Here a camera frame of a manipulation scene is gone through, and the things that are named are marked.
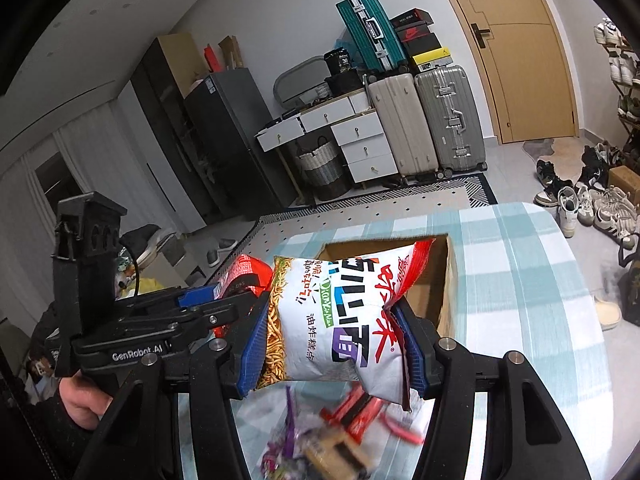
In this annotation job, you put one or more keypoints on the black shoe rack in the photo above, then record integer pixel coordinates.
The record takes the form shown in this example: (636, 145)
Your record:
(631, 110)

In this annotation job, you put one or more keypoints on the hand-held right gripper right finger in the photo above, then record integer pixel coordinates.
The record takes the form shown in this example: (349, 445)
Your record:
(415, 360)

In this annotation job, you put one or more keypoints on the black plastic tub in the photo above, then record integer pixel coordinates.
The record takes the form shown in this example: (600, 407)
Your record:
(338, 62)

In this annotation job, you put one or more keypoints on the brown snack packet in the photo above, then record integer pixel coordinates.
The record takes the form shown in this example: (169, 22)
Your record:
(335, 452)

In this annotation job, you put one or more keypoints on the pile of shoes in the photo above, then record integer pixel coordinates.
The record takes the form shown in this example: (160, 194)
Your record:
(595, 205)

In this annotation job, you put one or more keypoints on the silver suitcase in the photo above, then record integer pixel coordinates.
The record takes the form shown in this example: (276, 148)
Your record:
(450, 115)

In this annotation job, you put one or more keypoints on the dark bag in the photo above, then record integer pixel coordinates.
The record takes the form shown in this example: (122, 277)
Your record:
(631, 295)

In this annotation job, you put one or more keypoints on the yellow black shoe box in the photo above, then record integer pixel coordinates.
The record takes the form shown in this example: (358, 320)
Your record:
(431, 64)

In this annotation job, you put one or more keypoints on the white slipper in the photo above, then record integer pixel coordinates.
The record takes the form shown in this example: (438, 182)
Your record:
(607, 312)

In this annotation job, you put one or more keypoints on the grey oval tray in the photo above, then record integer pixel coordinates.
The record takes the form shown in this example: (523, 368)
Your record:
(297, 80)

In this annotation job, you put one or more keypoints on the blue checked tablecloth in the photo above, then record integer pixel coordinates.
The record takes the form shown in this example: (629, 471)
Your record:
(525, 270)

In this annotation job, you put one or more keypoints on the person's left forearm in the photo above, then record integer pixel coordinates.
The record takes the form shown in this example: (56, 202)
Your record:
(55, 440)

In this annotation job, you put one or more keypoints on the red black snack packet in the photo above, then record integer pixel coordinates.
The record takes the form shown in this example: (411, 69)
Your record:
(360, 410)

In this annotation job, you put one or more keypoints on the grey slipper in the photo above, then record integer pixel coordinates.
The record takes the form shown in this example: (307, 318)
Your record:
(228, 245)
(214, 258)

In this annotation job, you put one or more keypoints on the flat black shoe box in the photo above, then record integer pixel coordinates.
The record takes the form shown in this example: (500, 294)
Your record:
(410, 17)

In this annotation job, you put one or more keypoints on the grey refrigerator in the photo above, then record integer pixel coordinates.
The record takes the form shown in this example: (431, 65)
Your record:
(230, 130)

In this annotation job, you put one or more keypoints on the cardboard box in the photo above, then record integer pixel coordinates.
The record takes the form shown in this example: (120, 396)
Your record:
(430, 285)

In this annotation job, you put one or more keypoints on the white noodle snack bag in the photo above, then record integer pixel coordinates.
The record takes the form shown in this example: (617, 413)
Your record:
(340, 310)

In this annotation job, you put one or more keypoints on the white drawer cabinet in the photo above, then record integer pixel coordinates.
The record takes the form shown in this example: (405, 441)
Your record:
(365, 145)

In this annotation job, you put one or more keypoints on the yellow bag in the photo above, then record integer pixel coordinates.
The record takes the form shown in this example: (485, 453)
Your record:
(150, 285)

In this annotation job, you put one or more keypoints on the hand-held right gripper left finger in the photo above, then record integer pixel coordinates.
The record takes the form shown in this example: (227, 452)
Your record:
(252, 355)

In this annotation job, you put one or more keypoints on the black crate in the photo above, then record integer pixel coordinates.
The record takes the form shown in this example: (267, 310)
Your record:
(344, 84)

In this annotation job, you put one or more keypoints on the flat cardboard sheet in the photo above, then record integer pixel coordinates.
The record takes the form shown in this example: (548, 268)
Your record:
(182, 60)

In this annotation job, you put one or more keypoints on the person's left hand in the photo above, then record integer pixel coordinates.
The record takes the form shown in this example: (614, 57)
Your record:
(80, 400)

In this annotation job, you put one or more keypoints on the white curtain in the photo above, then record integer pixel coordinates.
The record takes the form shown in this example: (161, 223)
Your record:
(100, 160)

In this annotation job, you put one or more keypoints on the purple snack packet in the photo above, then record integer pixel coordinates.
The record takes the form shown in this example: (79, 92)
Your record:
(287, 450)

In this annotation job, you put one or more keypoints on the wooden door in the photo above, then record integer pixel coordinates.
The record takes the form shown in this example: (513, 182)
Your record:
(520, 60)

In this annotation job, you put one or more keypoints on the small brown carton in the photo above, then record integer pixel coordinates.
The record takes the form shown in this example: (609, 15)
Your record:
(625, 177)

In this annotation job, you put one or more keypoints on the red foil snack bag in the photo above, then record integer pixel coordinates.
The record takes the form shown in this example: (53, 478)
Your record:
(245, 272)

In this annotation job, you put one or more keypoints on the patterned rug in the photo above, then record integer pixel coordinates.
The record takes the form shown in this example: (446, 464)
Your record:
(380, 210)

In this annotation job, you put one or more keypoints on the teal suitcase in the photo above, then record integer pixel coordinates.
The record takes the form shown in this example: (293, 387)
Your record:
(367, 30)

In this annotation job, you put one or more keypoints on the beige suitcase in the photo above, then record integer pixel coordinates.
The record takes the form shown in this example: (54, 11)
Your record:
(400, 125)

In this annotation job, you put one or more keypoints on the red black shoe box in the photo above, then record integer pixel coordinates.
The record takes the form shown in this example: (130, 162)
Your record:
(414, 34)

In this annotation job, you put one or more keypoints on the tall brown box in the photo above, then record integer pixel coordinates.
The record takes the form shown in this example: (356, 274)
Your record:
(231, 52)

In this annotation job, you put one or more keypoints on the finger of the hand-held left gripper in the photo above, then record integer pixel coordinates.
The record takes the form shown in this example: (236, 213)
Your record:
(220, 312)
(200, 296)

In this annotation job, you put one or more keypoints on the irregular door mat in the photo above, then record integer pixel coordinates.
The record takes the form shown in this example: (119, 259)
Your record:
(555, 149)

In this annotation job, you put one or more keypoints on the black tall cabinet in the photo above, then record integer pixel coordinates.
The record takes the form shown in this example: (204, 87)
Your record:
(160, 125)

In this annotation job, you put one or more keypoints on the row of white sneakers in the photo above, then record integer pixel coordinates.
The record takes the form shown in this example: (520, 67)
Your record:
(617, 55)

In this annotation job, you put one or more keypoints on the woven laundry basket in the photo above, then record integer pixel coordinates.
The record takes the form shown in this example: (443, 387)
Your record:
(322, 170)

